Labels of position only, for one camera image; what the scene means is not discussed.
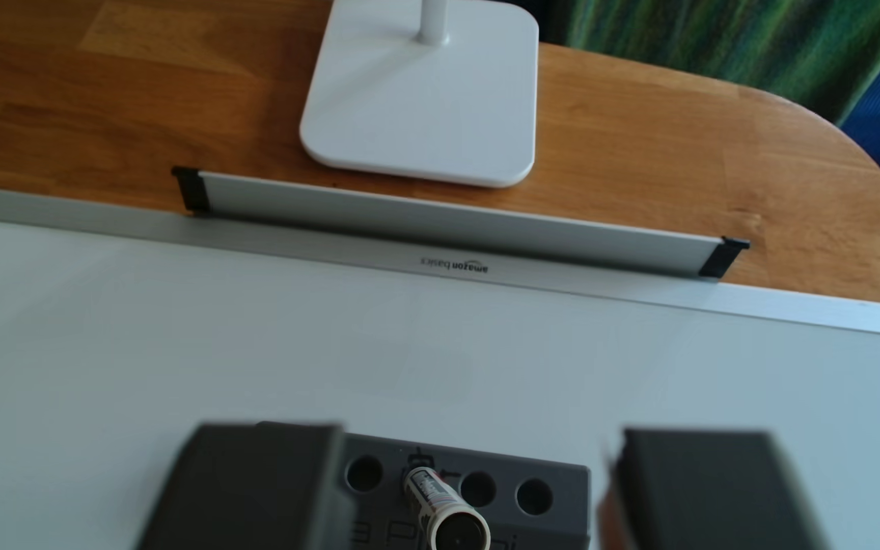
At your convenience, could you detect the white whiteboard marker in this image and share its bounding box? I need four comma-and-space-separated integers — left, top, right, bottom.
403, 466, 492, 550

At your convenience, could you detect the grey marker holder block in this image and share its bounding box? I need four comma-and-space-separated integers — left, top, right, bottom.
337, 431, 592, 550

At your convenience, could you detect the silver whiteboard marker tray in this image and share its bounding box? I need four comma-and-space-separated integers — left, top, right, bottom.
173, 167, 751, 280

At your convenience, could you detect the white stand base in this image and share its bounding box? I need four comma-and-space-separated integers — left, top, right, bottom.
299, 0, 540, 189

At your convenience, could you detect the whiteboard with silver frame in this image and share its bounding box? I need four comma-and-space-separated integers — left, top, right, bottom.
0, 187, 880, 550

